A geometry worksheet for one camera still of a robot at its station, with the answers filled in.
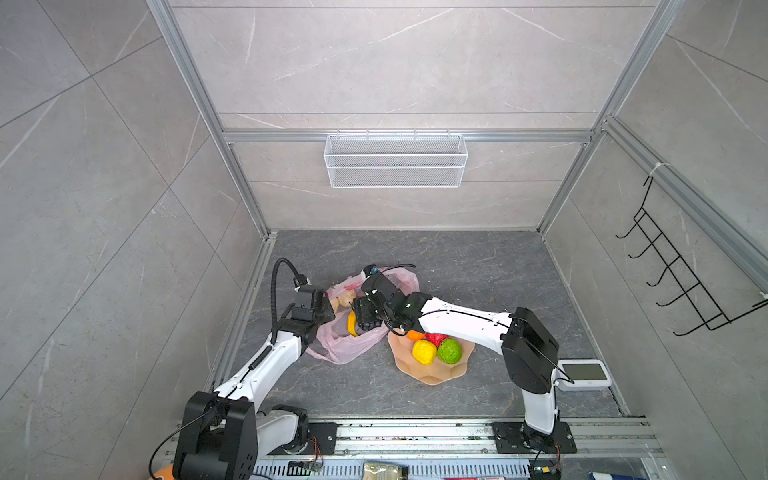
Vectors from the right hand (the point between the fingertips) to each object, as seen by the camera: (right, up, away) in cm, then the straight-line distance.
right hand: (359, 303), depth 86 cm
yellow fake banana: (-3, -7, +5) cm, 9 cm away
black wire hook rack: (+76, +6, -21) cm, 79 cm away
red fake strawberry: (+22, -10, -1) cm, 24 cm away
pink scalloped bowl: (+21, -19, -4) cm, 29 cm away
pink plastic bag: (-7, -11, -1) cm, 13 cm away
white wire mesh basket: (+11, +47, +16) cm, 51 cm away
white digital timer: (+61, -19, -6) cm, 64 cm away
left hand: (-12, +1, +2) cm, 12 cm away
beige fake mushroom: (-4, +2, +1) cm, 5 cm away
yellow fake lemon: (+19, -13, -3) cm, 23 cm away
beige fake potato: (-9, -2, +9) cm, 13 cm away
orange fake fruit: (+16, -9, 0) cm, 19 cm away
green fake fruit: (+25, -12, -6) cm, 29 cm away
